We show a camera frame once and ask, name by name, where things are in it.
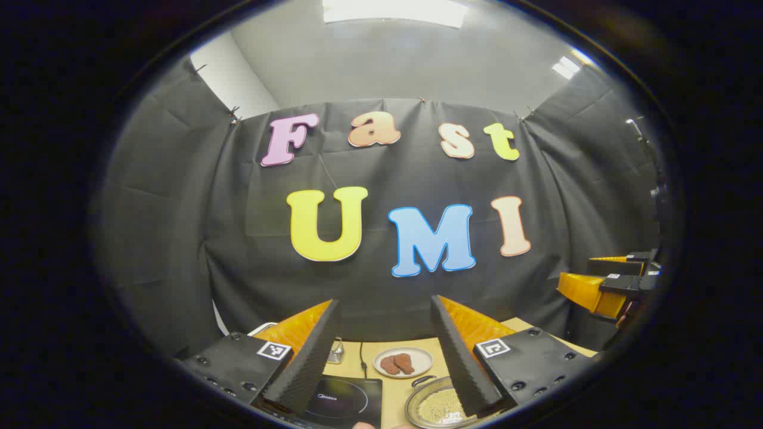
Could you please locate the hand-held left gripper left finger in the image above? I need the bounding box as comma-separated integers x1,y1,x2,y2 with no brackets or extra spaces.
179,298,343,418

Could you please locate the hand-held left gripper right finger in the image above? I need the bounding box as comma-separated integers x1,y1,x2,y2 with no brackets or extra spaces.
430,294,598,419

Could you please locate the black induction cooktop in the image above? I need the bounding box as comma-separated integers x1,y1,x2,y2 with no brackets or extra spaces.
256,375,383,428

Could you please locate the stainless steel pot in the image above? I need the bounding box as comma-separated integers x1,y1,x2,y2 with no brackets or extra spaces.
404,374,507,429

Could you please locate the white round plate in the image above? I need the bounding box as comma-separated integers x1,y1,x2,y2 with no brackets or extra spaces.
373,347,434,379

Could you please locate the pile of yellow soybeans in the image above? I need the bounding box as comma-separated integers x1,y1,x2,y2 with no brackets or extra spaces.
414,390,472,427

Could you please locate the black backdrop cloth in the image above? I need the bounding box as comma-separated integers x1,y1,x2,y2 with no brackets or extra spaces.
95,57,662,358

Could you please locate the small ceiling light panel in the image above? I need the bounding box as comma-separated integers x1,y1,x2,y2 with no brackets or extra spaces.
551,55,582,80

